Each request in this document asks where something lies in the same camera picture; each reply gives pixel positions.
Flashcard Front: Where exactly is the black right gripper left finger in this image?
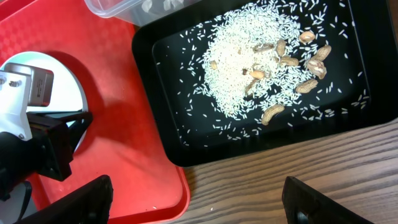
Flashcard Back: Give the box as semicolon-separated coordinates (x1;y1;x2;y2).
17;175;113;224

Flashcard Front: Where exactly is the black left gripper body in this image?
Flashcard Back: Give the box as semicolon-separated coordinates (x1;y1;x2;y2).
1;114;73;200

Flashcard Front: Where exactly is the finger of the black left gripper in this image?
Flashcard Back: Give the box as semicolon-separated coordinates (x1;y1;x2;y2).
37;110;93;152

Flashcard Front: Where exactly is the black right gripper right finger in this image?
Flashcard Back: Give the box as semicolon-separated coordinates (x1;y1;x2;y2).
282;176;373;224

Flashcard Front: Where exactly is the light blue plate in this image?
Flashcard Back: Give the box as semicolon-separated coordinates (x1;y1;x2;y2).
0;51;89;153

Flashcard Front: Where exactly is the black waste tray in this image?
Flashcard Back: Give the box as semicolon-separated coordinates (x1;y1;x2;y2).
132;0;397;167

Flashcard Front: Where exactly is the clear plastic waste bin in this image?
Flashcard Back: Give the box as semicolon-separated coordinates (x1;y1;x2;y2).
85;0;200;27

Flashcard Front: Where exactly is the red plastic tray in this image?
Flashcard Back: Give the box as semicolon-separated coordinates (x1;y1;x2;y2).
1;0;190;223

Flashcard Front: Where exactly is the peanut shell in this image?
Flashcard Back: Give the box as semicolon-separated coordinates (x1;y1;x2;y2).
298;31;316;44
311;45;331;62
280;56;299;67
276;39;286;57
295;79;318;93
307;59;327;80
261;105;285;126

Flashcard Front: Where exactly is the pile of white rice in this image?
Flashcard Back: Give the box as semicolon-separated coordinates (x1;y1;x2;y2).
155;0;371;147

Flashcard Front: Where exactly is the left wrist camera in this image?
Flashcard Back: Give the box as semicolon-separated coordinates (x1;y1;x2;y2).
1;63;54;141

